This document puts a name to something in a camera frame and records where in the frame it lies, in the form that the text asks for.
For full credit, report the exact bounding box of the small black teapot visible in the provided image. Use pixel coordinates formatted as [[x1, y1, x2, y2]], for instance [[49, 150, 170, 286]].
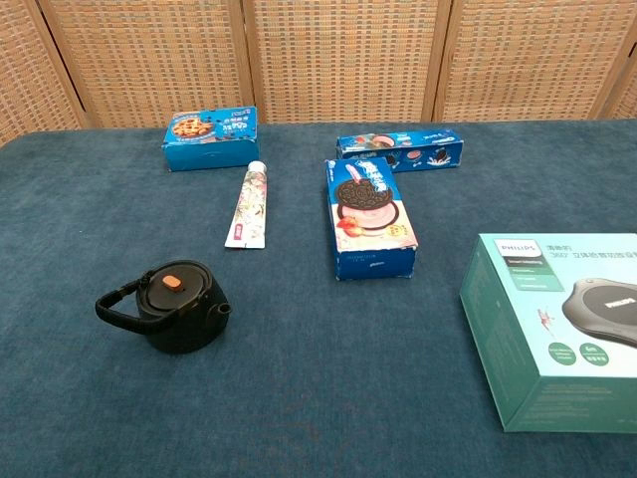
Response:
[[95, 259, 233, 356]]

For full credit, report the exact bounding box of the blue pink Oreo box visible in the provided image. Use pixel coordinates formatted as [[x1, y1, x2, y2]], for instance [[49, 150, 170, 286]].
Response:
[[324, 156, 419, 282]]

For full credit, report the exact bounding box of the floral toothpaste tube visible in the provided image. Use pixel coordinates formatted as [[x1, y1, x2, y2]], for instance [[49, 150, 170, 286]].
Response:
[[224, 160, 269, 250]]

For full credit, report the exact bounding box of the blue table cloth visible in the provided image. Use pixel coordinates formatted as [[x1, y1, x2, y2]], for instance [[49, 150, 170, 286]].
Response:
[[0, 119, 637, 478]]

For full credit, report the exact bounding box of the long blue Oreo box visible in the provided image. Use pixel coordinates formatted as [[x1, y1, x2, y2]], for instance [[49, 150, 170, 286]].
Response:
[[335, 129, 466, 174]]

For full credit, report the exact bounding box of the blue chocolate chip cookie box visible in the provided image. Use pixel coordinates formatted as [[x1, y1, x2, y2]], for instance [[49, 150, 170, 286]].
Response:
[[160, 106, 261, 173]]

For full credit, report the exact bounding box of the woven bamboo folding screen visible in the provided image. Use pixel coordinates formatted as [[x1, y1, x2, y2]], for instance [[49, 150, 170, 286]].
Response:
[[0, 0, 637, 146]]

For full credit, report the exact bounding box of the teal Philips speaker box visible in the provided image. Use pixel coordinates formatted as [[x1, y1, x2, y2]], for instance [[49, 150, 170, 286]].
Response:
[[459, 232, 637, 434]]

